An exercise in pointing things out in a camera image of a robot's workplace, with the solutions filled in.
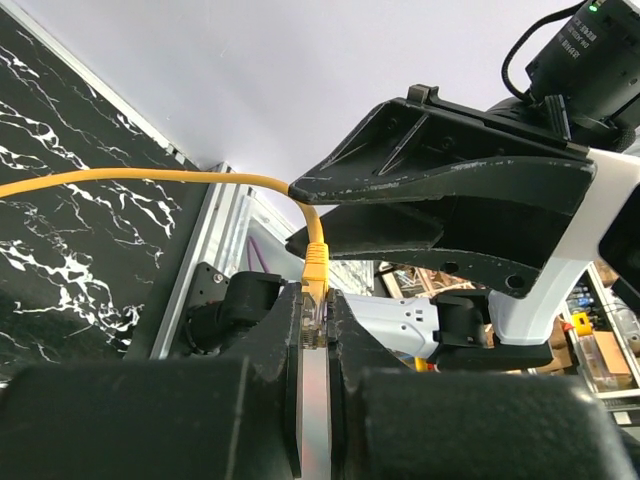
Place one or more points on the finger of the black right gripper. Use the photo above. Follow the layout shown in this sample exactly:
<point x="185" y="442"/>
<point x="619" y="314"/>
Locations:
<point x="421" y="147"/>
<point x="481" y="240"/>

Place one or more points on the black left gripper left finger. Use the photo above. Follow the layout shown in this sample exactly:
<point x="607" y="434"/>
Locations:
<point x="234" y="416"/>

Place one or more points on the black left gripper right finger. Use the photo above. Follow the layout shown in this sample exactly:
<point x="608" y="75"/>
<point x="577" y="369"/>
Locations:
<point x="388" y="421"/>

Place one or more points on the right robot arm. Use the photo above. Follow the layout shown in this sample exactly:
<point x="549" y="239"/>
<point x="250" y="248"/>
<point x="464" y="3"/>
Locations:
<point x="584" y="88"/>

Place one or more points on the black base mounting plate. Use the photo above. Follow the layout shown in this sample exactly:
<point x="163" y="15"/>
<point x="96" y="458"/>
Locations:
<point x="205" y="300"/>

